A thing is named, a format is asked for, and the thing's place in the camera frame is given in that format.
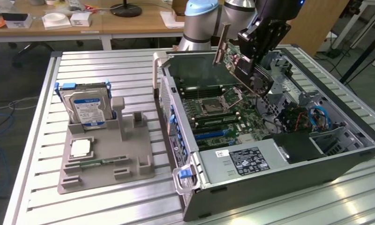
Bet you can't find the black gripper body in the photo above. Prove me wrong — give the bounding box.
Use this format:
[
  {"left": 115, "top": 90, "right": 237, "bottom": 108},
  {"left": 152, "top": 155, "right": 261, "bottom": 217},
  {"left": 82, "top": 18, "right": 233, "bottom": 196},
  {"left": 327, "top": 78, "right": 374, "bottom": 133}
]
[{"left": 237, "top": 0, "right": 305, "bottom": 69}]

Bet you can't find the green expansion card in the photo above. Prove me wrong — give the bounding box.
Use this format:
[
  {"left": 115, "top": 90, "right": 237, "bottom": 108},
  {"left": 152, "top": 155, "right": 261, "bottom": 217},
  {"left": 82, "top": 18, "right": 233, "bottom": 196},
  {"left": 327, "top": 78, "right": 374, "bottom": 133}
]
[{"left": 213, "top": 22, "right": 274, "bottom": 97}]

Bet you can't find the wooden cabinet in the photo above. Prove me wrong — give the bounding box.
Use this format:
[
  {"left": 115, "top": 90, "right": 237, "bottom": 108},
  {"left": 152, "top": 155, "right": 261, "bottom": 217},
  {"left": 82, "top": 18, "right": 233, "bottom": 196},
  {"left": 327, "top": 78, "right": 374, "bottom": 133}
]
[{"left": 278, "top": 0, "right": 351, "bottom": 58}]

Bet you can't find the white box with red dot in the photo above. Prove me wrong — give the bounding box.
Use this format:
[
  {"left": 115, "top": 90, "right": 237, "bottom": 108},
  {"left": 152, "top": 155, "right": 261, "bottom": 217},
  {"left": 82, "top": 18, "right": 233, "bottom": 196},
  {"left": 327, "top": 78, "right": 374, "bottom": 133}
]
[{"left": 318, "top": 31, "right": 338, "bottom": 54}]

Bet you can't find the metal socket cover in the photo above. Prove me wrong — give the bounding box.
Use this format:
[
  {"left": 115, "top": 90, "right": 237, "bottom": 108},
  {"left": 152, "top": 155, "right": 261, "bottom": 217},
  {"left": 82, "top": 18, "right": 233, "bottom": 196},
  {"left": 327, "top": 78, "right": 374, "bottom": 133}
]
[{"left": 222, "top": 86, "right": 247, "bottom": 109}]

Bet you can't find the brown cardboard box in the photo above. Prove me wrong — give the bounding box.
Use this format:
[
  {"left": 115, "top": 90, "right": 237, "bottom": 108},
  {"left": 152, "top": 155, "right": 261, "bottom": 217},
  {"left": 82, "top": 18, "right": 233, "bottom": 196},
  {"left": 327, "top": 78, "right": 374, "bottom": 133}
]
[{"left": 171, "top": 0, "right": 190, "bottom": 16}]

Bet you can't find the black metal stand pole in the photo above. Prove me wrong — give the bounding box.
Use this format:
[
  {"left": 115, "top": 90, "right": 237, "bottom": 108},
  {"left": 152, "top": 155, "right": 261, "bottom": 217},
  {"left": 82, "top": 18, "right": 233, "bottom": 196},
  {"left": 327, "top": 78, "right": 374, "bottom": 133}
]
[{"left": 339, "top": 29, "right": 375, "bottom": 84}]

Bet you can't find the white paper stack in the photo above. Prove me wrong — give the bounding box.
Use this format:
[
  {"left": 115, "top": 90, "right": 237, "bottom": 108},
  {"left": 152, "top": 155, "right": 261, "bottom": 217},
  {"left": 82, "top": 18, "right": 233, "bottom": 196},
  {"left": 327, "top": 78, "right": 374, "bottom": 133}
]
[{"left": 159, "top": 11, "right": 186, "bottom": 29}]

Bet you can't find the CPU socket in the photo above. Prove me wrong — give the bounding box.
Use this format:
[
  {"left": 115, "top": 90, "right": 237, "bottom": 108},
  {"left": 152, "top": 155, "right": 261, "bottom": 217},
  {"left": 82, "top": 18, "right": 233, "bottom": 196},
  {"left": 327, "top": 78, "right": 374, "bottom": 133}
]
[{"left": 199, "top": 97, "right": 226, "bottom": 113}]

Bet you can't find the green motherboard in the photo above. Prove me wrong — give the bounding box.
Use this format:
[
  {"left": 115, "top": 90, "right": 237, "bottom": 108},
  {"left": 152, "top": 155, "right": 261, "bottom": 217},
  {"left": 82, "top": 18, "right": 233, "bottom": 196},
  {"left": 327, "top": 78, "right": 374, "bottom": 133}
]
[{"left": 176, "top": 79, "right": 270, "bottom": 150}]

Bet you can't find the installed RAM stick white label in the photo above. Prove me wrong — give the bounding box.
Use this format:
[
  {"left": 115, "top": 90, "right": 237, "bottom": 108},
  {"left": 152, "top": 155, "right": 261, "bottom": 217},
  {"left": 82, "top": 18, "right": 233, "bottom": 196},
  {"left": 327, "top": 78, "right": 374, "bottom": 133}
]
[{"left": 193, "top": 116, "right": 241, "bottom": 127}]

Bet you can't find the wooden desk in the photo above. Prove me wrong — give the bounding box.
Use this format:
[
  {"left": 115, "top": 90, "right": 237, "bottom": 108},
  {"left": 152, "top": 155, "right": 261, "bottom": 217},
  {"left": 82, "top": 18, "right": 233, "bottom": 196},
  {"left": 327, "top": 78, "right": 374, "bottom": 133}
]
[{"left": 0, "top": 0, "right": 273, "bottom": 51}]

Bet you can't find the blue expansion slot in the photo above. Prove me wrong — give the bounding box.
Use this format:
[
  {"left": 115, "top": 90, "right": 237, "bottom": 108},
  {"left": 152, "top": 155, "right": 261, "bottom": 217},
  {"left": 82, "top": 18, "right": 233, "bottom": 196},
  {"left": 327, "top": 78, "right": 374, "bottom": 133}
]
[{"left": 194, "top": 130, "right": 226, "bottom": 140}]

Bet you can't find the black round lamp base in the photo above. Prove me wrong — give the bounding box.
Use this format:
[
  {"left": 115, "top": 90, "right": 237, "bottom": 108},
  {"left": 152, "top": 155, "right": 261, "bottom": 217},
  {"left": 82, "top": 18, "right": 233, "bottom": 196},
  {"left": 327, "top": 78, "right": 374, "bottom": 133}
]
[{"left": 110, "top": 0, "right": 143, "bottom": 17}]

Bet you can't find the black plastic air shroud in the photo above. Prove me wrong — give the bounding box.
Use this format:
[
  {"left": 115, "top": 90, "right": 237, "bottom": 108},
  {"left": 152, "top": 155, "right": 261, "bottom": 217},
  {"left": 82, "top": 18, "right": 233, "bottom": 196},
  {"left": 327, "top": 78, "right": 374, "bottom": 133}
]
[{"left": 274, "top": 131, "right": 326, "bottom": 165}]

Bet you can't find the grey power supply with label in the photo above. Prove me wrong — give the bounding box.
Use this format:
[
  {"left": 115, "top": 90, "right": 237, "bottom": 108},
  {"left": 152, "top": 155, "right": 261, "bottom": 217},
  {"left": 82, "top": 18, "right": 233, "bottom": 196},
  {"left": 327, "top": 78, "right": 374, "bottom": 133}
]
[{"left": 199, "top": 138, "right": 291, "bottom": 185}]

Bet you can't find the plain white box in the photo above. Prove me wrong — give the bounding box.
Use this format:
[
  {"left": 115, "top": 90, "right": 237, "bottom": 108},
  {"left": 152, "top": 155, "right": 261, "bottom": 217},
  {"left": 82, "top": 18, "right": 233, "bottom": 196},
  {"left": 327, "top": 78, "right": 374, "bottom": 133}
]
[{"left": 70, "top": 12, "right": 94, "bottom": 28}]

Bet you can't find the open black PC case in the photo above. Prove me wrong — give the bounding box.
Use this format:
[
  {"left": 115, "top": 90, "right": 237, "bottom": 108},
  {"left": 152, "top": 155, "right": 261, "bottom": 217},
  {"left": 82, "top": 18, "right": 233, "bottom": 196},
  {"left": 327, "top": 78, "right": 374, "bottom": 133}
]
[{"left": 152, "top": 48, "right": 375, "bottom": 222}]

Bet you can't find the hard disk in blue carrier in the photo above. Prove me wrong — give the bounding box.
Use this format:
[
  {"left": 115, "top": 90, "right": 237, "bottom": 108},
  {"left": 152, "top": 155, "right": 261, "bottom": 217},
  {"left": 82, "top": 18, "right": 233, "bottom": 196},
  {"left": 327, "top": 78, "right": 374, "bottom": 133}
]
[{"left": 52, "top": 80, "right": 114, "bottom": 131}]

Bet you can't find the white box with round bowl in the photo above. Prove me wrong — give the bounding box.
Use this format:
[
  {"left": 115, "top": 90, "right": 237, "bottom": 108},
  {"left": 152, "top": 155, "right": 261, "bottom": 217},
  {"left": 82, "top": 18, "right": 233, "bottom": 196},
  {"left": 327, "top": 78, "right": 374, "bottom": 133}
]
[{"left": 42, "top": 13, "right": 72, "bottom": 30}]

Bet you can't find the grey parts rack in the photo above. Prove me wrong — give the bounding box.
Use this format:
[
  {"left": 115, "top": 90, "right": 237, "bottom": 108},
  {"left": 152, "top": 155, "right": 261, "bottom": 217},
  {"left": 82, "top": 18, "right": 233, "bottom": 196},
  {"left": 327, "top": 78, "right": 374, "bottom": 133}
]
[{"left": 56, "top": 97, "right": 158, "bottom": 195}]

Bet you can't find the silver CPU chip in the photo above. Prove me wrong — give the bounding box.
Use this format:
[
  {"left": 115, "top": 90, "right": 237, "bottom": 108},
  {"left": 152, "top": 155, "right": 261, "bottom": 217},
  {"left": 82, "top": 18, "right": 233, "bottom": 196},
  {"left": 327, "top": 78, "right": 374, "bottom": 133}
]
[{"left": 70, "top": 140, "right": 94, "bottom": 158}]

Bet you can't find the green RAM stick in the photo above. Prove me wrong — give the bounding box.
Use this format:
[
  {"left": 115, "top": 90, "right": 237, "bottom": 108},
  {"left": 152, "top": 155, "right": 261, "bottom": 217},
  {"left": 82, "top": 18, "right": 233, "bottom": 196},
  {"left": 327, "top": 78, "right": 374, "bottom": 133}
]
[{"left": 66, "top": 157, "right": 128, "bottom": 167}]

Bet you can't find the black office chair base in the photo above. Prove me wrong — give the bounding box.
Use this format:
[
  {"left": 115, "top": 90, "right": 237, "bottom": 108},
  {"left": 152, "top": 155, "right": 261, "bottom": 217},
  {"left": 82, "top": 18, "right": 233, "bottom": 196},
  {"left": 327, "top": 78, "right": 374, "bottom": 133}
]
[{"left": 10, "top": 42, "right": 56, "bottom": 68}]

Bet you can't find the white box with black top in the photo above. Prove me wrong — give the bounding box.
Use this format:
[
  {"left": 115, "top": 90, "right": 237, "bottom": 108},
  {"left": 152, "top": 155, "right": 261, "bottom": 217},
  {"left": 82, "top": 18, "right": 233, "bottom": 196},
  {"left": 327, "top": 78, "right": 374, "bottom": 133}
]
[{"left": 2, "top": 13, "right": 34, "bottom": 29}]

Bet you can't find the blue wire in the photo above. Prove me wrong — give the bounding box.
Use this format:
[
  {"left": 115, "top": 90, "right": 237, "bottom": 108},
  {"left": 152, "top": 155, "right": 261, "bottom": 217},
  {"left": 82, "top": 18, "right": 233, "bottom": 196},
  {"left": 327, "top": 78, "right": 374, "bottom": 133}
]
[{"left": 309, "top": 105, "right": 333, "bottom": 132}]

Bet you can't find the red wire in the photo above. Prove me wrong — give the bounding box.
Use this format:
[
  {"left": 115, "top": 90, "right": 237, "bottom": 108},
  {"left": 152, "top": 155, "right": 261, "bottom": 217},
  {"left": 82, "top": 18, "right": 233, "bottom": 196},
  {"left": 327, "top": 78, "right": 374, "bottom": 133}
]
[{"left": 295, "top": 112, "right": 310, "bottom": 131}]

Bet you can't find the blue floor cable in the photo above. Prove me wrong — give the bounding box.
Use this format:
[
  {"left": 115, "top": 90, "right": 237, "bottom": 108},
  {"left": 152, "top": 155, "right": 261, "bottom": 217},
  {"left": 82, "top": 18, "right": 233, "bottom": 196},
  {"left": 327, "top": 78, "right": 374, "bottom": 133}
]
[{"left": 0, "top": 103, "right": 19, "bottom": 200}]

